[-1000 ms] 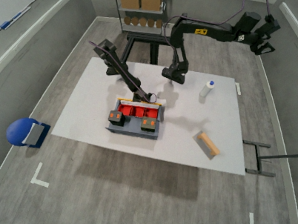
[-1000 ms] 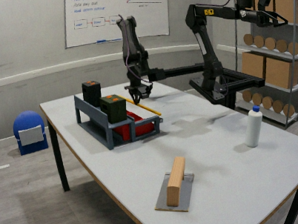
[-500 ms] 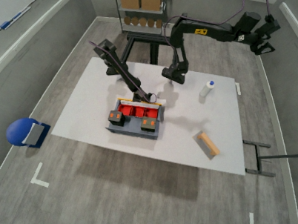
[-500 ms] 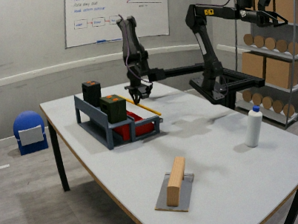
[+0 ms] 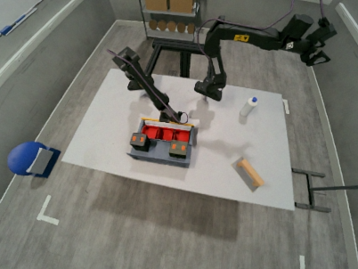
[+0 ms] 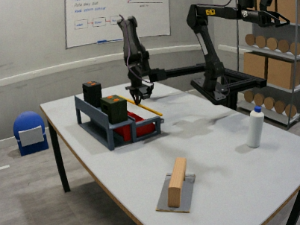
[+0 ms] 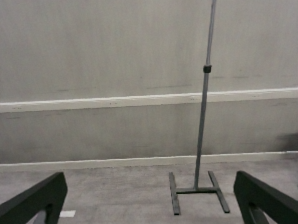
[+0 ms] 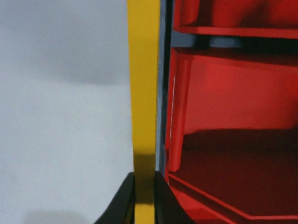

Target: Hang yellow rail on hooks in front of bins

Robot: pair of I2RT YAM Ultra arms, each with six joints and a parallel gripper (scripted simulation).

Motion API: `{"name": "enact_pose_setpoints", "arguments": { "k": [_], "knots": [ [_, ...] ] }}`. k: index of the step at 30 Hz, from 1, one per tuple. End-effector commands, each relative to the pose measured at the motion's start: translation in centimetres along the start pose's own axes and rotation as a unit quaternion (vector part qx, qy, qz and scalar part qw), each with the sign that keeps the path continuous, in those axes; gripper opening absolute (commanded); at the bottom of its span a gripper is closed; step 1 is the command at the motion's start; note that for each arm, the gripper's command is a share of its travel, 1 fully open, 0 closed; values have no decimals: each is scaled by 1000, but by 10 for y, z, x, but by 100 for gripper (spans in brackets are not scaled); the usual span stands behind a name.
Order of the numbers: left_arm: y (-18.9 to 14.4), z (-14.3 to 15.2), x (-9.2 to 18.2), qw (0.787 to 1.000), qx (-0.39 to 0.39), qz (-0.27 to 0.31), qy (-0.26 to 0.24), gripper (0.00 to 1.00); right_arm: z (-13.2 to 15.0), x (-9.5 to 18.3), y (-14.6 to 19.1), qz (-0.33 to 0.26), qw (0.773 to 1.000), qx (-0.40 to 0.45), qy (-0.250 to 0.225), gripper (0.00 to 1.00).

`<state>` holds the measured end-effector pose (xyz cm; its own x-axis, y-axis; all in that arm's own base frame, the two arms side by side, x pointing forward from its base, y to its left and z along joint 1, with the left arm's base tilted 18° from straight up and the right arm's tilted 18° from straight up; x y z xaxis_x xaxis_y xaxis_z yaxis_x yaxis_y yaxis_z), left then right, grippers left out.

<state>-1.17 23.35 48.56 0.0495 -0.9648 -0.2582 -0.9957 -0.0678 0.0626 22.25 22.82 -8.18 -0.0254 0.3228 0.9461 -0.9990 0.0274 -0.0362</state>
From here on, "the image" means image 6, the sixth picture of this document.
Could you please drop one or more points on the sanding float with wooden handle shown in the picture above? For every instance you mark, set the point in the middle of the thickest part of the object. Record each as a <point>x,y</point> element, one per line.
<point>172,198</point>

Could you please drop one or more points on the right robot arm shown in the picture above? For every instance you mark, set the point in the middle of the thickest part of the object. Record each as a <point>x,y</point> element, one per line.
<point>138,52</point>

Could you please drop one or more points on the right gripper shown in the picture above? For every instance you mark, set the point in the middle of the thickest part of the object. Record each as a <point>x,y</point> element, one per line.
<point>137,86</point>

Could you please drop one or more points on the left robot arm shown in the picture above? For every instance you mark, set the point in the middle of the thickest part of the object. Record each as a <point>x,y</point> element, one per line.
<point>198,24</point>

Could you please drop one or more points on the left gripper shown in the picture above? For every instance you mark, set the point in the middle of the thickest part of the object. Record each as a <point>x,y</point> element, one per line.
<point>263,17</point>

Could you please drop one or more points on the grey metal shelf rack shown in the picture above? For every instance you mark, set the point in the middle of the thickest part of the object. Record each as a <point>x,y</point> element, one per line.
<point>111,139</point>

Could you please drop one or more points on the white bottle with blue cap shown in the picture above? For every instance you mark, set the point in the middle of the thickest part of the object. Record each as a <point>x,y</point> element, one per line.
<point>255,128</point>

